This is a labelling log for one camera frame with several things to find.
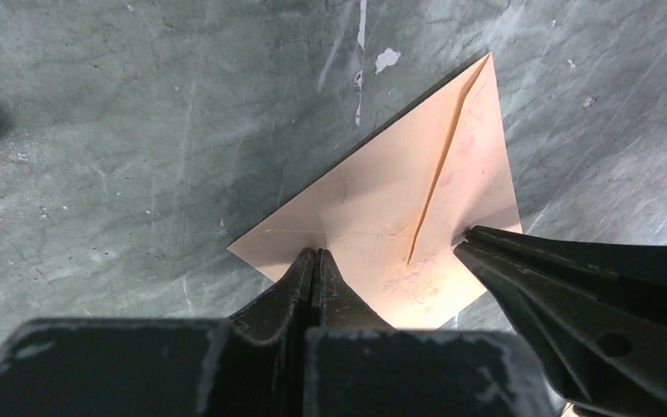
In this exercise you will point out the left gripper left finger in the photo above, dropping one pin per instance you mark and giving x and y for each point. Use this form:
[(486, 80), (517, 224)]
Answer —
[(249, 364)]

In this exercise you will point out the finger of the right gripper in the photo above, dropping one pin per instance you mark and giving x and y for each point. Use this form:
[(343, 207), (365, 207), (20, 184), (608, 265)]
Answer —
[(594, 313)]

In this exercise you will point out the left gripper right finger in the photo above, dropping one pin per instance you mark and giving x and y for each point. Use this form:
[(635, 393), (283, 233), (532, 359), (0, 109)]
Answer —
[(358, 366)]

